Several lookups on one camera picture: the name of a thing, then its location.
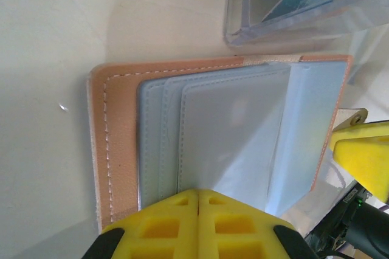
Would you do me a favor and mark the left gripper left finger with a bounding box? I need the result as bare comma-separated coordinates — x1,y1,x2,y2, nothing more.
81,188,201,259

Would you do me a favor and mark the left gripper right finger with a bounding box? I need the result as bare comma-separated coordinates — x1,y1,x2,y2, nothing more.
197,188,309,259

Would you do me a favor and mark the tan leather card holder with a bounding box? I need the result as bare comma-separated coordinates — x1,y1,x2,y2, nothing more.
86,54,370,232

